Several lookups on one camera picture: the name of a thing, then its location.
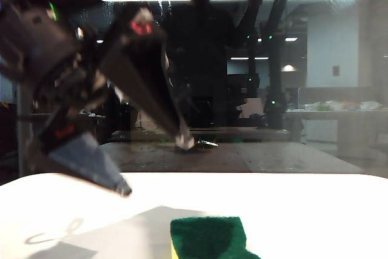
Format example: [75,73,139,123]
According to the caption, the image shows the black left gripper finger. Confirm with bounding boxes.
[99,3,195,151]
[38,109,133,197]

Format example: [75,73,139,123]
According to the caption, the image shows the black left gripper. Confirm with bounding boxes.
[0,0,113,113]

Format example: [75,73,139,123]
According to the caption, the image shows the green and yellow sponge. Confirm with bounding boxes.
[170,216,261,259]

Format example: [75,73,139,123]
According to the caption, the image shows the long white table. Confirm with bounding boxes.
[284,107,388,157]

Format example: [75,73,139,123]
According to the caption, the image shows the large glass pane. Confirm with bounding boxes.
[27,0,388,180]

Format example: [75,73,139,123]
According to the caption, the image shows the grey window frame post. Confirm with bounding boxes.
[15,84,35,178]

